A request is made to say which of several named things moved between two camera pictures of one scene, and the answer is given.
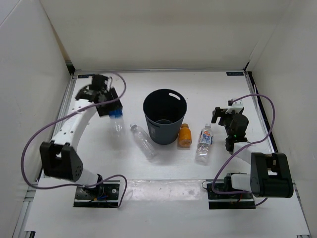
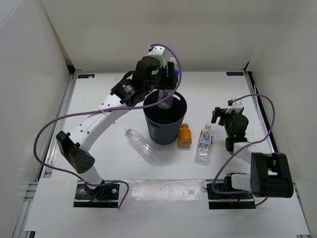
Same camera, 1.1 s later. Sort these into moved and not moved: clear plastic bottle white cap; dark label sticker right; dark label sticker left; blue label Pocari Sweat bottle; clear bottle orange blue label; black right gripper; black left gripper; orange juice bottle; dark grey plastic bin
Moved: clear plastic bottle white cap; black left gripper; blue label Pocari Sweat bottle
Not moved: orange juice bottle; black right gripper; dark grey plastic bin; clear bottle orange blue label; dark label sticker right; dark label sticker left
